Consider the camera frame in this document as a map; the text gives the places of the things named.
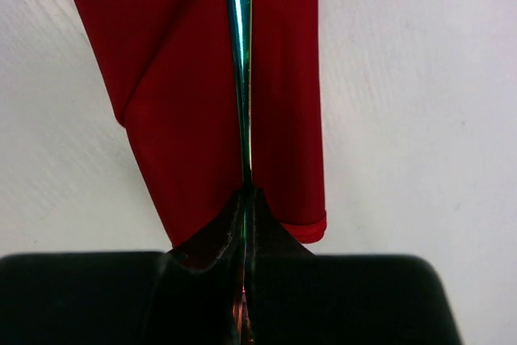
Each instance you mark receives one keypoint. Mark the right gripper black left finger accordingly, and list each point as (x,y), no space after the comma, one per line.
(212,278)

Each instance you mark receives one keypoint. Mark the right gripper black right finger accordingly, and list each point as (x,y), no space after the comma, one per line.
(273,259)

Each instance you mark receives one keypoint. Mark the red cloth napkin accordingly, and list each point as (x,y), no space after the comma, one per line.
(168,69)

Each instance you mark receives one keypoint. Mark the iridescent metal spoon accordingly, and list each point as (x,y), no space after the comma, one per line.
(240,23)

